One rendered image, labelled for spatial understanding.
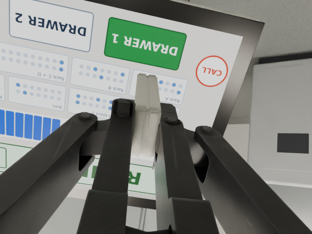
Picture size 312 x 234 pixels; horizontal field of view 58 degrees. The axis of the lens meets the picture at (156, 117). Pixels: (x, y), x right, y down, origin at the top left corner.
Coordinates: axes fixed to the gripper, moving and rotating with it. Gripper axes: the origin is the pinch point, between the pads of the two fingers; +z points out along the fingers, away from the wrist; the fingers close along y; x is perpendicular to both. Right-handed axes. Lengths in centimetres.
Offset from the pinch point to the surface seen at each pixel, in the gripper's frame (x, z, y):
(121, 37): 1.6, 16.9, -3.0
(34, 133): -12.9, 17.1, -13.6
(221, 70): -0.7, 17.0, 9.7
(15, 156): -17.0, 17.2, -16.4
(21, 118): -10.7, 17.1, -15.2
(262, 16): 1, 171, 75
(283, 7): 8, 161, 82
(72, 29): 1.8, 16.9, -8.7
